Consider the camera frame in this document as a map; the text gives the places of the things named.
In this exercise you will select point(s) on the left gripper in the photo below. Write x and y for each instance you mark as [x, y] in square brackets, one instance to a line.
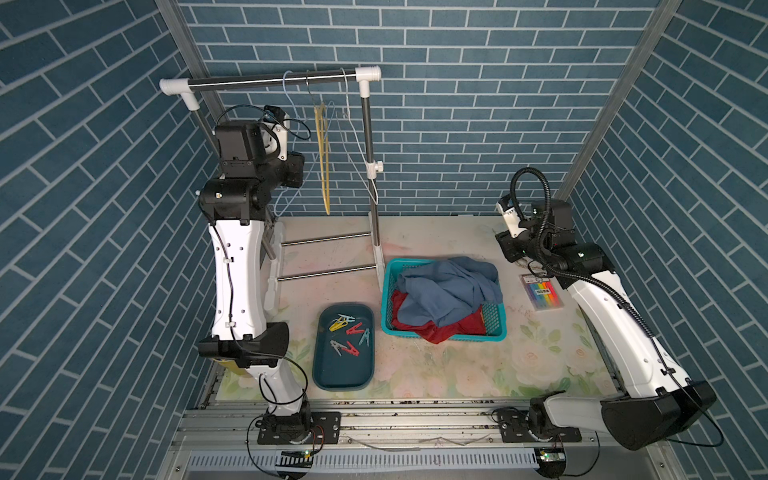
[297, 174]

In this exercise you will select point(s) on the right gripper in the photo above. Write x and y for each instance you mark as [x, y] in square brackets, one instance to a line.
[505, 243]

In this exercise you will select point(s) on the yellow plastic hanger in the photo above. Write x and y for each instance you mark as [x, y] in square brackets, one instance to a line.
[321, 130]

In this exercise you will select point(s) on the blue grey t-shirt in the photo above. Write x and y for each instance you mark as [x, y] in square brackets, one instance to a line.
[444, 292]

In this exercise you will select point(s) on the white wire hanger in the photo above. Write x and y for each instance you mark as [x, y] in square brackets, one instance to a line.
[360, 138]

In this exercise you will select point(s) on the yellow clothespin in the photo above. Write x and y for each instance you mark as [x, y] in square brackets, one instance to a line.
[338, 324]

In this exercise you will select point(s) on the grey clothespin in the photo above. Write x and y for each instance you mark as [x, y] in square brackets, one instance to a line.
[338, 347]

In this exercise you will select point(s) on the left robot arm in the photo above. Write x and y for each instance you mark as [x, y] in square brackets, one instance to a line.
[254, 160]

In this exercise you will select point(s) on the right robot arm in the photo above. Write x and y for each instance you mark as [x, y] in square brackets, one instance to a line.
[658, 400]

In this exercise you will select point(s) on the rainbow marker pack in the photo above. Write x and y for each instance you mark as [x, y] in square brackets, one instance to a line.
[541, 293]

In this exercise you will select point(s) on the teal plastic basket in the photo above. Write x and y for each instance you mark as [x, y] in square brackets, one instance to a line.
[486, 325]

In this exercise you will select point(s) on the metal clothes rack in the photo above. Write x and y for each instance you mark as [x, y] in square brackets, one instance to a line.
[186, 89]

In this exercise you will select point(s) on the yellow bowl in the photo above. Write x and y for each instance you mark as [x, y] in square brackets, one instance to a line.
[232, 367]

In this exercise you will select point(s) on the dark teal tray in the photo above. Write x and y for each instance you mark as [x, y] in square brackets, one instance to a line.
[332, 372]

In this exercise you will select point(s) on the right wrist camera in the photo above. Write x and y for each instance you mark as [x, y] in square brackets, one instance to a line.
[506, 209]

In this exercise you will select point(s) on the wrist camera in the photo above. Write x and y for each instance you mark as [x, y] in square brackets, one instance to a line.
[506, 209]
[279, 123]

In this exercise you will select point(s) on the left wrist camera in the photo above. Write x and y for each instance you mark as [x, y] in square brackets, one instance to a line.
[279, 123]

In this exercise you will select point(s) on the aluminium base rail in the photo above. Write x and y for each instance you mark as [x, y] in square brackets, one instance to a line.
[388, 440]

